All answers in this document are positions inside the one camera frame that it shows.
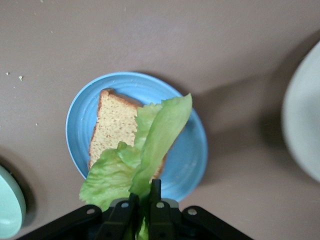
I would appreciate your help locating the blue round plate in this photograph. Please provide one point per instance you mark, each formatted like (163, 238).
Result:
(82, 120)

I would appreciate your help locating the mint green round plate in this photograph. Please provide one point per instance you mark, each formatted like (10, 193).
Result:
(10, 205)

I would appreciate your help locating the green lettuce leaf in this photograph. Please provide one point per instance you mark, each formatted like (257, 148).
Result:
(160, 130)

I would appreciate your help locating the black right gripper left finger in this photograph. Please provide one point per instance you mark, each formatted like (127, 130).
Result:
(122, 220)

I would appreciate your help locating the brown bread slice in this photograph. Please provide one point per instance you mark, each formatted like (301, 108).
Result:
(112, 125)

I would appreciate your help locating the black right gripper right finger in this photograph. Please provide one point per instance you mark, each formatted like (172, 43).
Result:
(160, 220)

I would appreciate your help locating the beige round plate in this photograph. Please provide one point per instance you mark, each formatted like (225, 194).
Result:
(307, 112)

